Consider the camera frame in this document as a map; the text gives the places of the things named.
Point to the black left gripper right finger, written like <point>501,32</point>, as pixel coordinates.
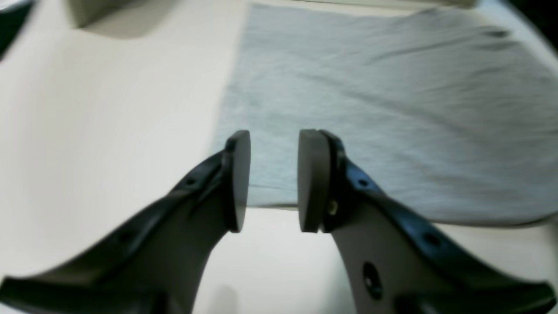
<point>396,261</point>

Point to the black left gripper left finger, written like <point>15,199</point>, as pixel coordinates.
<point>154,262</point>

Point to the grey T-shirt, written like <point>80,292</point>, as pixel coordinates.
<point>454,118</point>

